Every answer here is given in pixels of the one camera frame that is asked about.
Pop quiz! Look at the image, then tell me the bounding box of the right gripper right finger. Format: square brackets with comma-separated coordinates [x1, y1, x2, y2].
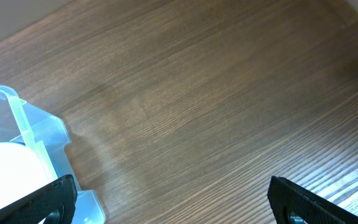
[267, 176, 358, 224]

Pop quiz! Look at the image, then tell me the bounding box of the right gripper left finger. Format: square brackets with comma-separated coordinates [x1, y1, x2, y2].
[0, 174, 78, 224]

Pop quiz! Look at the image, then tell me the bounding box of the cream plate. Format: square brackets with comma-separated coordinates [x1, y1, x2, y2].
[0, 142, 57, 209]

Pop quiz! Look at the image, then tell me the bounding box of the clear plastic storage container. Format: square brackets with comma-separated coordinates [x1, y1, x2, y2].
[0, 85, 106, 224]

